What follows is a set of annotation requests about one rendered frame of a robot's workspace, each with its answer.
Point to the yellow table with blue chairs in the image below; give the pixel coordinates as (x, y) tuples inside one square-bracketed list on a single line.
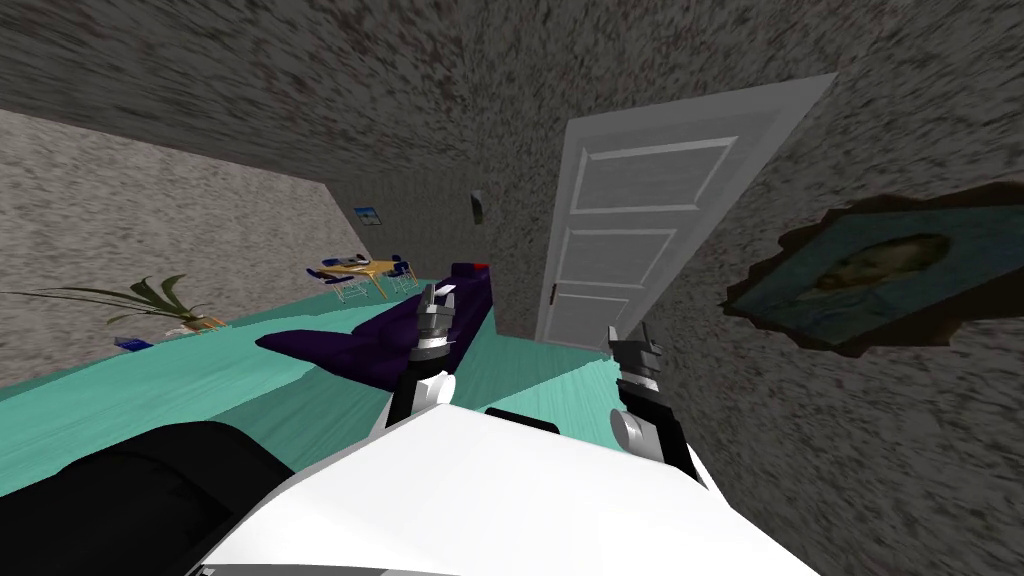
[(370, 270)]

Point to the small blue flat object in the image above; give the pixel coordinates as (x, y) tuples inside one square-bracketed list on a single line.
[(133, 344)]

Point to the small dark wall fixture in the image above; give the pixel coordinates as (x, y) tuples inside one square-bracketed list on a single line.
[(478, 208)]

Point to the dark purple sofa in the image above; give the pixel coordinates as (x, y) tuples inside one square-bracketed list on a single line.
[(376, 344)]

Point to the white panelled door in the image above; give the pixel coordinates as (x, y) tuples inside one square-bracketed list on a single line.
[(640, 200)]

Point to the dark framed portrait picture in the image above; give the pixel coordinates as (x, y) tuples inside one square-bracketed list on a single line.
[(872, 268)]

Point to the small blue wall picture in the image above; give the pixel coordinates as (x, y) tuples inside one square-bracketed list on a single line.
[(368, 215)]

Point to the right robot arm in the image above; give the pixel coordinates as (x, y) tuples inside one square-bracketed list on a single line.
[(652, 424)]

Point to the green potted plant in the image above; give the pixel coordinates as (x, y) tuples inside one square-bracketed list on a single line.
[(156, 300)]

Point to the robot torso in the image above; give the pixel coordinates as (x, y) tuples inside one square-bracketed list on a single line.
[(496, 504)]

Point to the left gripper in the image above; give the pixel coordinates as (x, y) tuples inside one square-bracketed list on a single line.
[(434, 326)]

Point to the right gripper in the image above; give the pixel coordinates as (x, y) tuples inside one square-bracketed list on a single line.
[(638, 360)]

